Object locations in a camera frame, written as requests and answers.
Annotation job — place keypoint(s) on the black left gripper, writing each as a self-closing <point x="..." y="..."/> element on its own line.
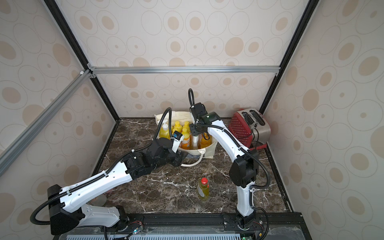
<point x="180" y="157"/>

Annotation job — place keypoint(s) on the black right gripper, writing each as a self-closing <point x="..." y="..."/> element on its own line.
<point x="195" y="130"/>

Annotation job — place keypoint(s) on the white bottle green cap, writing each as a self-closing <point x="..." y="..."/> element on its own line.
<point x="195" y="142"/>

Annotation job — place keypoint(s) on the orange bottle yellow cap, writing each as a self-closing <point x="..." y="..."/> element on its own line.
<point x="178" y="127"/>
<point x="187" y="125"/>
<point x="186" y="142"/>

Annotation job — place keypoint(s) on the orange pump dish soap bottle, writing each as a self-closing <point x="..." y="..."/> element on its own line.
<point x="205" y="140"/>

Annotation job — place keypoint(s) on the cream starry night tote bag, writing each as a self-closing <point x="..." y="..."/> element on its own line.
<point x="205" y="153"/>

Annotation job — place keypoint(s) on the yellow pump dish soap bottle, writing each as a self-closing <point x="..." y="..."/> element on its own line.
<point x="164" y="130"/>

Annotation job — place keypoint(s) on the yellow-green bottle red cap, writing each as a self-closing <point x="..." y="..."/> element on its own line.
<point x="203" y="188"/>

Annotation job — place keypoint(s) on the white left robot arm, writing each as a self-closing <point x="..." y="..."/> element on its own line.
<point x="68" y="206"/>

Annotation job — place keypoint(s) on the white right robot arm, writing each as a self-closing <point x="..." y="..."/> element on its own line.
<point x="243" y="171"/>

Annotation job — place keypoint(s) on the red and silver toaster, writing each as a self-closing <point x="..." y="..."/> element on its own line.
<point x="250" y="128"/>

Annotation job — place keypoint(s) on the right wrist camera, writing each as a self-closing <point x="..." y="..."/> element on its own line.
<point x="197" y="111"/>

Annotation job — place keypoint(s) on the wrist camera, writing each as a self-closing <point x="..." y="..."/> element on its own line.
<point x="197" y="111"/>
<point x="159" y="147"/>

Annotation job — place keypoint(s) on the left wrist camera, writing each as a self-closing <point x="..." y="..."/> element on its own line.
<point x="159" y="147"/>

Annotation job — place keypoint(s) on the silver horizontal back rail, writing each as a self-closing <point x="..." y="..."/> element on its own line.
<point x="186" y="70"/>

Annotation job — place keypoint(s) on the black base frame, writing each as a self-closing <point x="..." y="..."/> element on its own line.
<point x="272" y="226"/>

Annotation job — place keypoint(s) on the silver left side rail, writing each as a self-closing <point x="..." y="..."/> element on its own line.
<point x="28" y="135"/>

